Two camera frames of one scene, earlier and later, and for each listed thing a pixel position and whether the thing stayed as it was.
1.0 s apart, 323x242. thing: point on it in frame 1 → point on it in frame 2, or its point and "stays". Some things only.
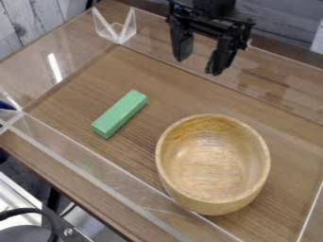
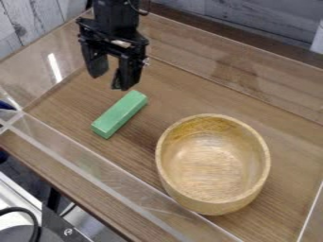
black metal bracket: [66, 233] stays
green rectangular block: [123, 110] stays
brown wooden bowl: [212, 163] stays
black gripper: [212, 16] → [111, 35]
